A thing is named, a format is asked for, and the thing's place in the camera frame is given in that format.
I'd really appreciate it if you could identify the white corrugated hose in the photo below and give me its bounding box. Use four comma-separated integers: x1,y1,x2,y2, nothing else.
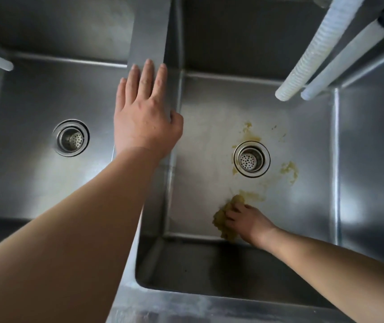
275,0,367,101

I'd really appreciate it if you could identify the person's left forearm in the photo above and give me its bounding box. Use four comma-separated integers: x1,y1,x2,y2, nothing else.
0,146,166,323

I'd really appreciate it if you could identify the round steel drain strainer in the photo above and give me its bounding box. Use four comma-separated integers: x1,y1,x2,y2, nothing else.
52,119,90,158
233,141,271,179

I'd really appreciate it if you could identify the stainless steel double sink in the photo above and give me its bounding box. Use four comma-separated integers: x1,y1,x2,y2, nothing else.
0,0,384,323

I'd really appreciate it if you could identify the person's right forearm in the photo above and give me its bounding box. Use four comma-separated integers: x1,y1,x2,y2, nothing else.
261,227,384,323

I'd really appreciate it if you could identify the yellow scrubbing sponge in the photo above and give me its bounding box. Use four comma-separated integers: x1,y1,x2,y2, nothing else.
212,194,246,241

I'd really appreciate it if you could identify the white smooth hose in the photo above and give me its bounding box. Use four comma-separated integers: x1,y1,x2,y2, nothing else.
300,17,384,101

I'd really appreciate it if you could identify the person's right hand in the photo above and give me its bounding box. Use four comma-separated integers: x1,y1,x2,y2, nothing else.
225,204,277,251

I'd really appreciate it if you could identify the person's left hand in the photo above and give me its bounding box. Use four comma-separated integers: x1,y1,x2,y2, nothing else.
114,59,184,158

